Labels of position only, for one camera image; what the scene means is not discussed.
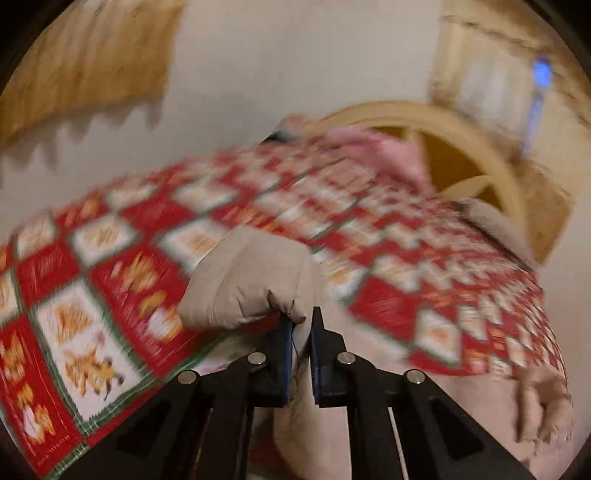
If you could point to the beige puffy jacket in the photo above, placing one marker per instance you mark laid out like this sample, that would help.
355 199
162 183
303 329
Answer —
249 277

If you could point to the light wooden wardrobe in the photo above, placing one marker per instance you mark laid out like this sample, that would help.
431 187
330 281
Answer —
489 78

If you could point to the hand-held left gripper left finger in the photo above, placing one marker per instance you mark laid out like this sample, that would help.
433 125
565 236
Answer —
287 364

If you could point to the wooden curved headboard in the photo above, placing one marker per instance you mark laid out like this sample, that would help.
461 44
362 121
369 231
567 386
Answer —
461 134

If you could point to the tan curtain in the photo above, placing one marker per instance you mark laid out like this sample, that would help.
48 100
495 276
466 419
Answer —
87 60

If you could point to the pink pillow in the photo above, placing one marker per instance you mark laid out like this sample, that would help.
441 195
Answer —
378 150

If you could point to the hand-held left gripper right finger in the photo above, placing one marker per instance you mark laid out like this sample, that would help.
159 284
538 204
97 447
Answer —
315 364

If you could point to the red patterned blanket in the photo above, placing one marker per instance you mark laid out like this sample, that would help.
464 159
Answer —
115 277

